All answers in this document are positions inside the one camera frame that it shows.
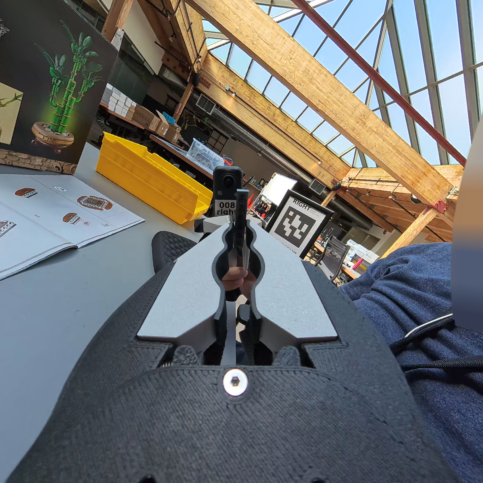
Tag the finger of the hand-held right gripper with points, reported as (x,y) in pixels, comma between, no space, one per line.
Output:
(245,258)
(214,225)

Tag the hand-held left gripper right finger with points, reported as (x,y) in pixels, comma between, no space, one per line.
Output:
(294,294)

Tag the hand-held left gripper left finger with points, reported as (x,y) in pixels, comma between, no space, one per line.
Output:
(181,294)

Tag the black lego plate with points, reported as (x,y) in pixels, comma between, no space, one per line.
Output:
(241,219)

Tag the lego instruction booklet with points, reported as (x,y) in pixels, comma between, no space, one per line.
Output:
(56,222)

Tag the bamboo lego set box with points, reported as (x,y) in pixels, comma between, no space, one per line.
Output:
(56,75)

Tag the person's right hand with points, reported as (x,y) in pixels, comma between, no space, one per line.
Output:
(236,277)

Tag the clear plastic storage box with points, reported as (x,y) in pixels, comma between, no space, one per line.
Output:
(203,153)

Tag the black quilted armrest pad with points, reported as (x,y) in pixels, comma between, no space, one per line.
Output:
(169,249)

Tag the white lit board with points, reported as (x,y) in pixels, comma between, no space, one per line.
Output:
(279,188)

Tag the black office chair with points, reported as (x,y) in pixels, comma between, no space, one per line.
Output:
(334,252)

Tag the framed black white marker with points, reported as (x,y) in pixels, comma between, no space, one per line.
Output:
(298,226)

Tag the wooden work table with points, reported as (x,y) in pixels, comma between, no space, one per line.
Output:
(169,146)

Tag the yellow plastic bin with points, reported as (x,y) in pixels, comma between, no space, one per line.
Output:
(151,177)

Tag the cardboard box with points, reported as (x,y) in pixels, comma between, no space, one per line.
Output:
(168,128)
(145,117)

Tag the person's blue shirt torso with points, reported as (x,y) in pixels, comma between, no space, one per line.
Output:
(415,302)

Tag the stack of grey white boxes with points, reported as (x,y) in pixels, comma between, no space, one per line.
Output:
(119,100)

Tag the white paper notice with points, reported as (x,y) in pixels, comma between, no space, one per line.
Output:
(117,39)

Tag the red ceiling pipe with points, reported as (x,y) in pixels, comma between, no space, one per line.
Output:
(377,78)

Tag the wall air vent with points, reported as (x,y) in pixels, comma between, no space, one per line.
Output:
(205,104)
(317,186)

